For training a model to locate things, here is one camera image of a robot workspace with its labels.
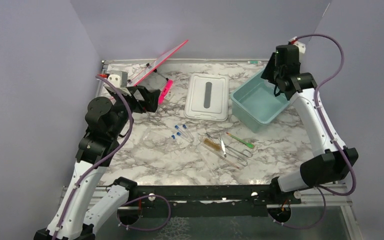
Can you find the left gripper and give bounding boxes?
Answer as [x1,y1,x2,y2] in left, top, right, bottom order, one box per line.
[110,85,160,138]

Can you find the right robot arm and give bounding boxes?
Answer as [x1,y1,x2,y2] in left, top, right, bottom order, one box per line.
[261,44,359,204]

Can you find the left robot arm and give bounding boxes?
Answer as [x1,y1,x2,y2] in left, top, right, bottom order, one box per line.
[33,86,161,240]

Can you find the pink acrylic stand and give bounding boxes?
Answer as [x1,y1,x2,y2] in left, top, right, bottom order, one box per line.
[127,39,189,105]

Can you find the clear test tube rack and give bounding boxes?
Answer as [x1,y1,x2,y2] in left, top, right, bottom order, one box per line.
[140,127,176,154]

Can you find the teal plastic bin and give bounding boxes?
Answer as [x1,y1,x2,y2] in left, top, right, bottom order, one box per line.
[230,70,290,133]

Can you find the white plastic lid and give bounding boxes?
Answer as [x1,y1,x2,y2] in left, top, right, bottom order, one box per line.
[184,73,229,122]

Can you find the clear glass rod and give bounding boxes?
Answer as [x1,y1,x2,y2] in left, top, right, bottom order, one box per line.
[196,145,216,177]

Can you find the green spatula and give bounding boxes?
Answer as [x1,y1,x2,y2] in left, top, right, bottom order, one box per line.
[226,132,255,149]

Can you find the metal tweezers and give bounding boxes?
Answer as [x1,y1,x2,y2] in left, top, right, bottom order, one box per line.
[219,134,227,158]

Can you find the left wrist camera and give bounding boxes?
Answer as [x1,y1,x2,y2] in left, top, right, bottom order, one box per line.
[106,70,130,95]

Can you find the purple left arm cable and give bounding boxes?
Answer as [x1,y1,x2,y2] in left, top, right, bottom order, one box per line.
[51,74,135,240]

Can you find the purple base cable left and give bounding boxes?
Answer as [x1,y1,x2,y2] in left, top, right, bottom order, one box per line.
[116,194,172,233]

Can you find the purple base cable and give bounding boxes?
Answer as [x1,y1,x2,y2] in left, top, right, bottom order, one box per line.
[116,194,172,233]
[267,187,327,231]

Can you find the metal wire tongs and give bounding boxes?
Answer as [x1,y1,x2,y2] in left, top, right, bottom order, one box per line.
[205,132,253,167]

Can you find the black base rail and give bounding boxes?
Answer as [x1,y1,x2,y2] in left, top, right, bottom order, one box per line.
[117,183,302,225]

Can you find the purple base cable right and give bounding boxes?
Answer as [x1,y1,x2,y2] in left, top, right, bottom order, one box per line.
[267,187,327,231]

